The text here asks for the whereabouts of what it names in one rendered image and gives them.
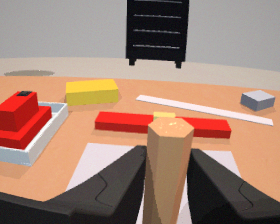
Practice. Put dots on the white flat bar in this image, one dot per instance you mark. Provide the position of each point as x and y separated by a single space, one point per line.
201 108

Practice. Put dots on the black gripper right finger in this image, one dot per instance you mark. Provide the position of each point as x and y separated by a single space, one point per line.
217 196

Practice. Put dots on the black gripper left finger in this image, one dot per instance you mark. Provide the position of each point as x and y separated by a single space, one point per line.
112 196

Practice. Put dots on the yellow rectangular block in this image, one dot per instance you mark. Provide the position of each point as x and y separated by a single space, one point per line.
91 92

